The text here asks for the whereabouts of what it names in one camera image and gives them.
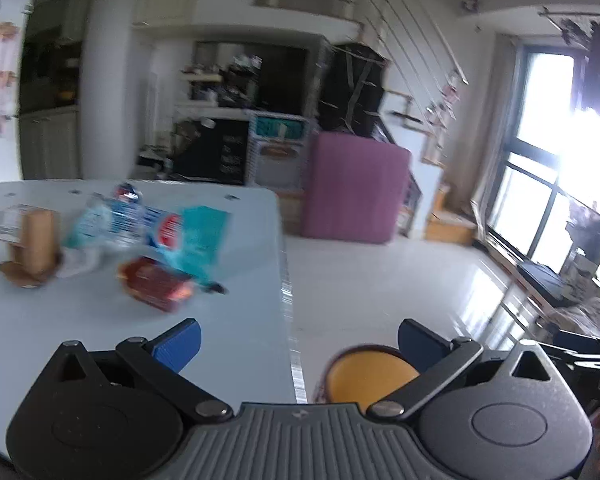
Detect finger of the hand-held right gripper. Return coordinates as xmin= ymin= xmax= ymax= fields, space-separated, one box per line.
xmin=552 ymin=329 xmax=600 ymax=361

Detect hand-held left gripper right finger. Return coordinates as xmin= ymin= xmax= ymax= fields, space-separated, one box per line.
xmin=367 ymin=318 xmax=576 ymax=421

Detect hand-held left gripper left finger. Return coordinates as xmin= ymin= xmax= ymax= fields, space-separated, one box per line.
xmin=47 ymin=318 xmax=234 ymax=422

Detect round wooden waste bin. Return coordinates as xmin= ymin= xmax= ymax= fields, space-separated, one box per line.
xmin=314 ymin=344 xmax=424 ymax=404

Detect red-brown snack packet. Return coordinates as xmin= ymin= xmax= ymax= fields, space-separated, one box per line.
xmin=118 ymin=257 xmax=196 ymax=314

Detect teal plastic packet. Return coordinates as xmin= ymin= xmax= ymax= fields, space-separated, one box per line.
xmin=157 ymin=205 xmax=232 ymax=288

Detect crushed plastic bottle blue label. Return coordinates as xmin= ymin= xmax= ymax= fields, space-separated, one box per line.
xmin=87 ymin=183 xmax=186 ymax=252

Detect brown cardboard box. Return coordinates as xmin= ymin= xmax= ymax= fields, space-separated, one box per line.
xmin=0 ymin=209 xmax=63 ymax=288

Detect clear plastic container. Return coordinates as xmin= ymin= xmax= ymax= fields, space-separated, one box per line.
xmin=0 ymin=205 xmax=31 ymax=243

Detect low dark bench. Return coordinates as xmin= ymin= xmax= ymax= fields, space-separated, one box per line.
xmin=516 ymin=259 xmax=567 ymax=308

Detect light wooden box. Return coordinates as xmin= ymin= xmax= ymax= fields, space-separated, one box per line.
xmin=424 ymin=209 xmax=477 ymax=247

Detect wooden crate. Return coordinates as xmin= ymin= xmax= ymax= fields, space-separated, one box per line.
xmin=276 ymin=191 xmax=305 ymax=235

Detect large window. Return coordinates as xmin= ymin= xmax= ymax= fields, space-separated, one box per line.
xmin=485 ymin=44 xmax=600 ymax=273

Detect black chalkboard sign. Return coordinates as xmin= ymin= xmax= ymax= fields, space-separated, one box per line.
xmin=172 ymin=117 xmax=249 ymax=186

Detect white and teal toy kitchen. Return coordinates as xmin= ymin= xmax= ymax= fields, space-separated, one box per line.
xmin=246 ymin=112 xmax=315 ymax=192

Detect beige curtain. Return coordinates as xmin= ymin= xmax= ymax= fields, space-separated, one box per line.
xmin=457 ymin=34 xmax=520 ymax=213

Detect tall black cabinet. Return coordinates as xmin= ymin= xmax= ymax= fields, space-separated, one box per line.
xmin=319 ymin=42 xmax=387 ymax=136

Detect beige kitchen cabinets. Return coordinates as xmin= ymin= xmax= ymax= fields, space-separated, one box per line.
xmin=19 ymin=0 xmax=95 ymax=181

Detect stair railing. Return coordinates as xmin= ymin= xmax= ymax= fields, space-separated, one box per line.
xmin=362 ymin=0 xmax=470 ymax=87

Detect white fridge with pictures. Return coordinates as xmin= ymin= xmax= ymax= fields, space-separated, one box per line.
xmin=0 ymin=0 xmax=47 ymax=184

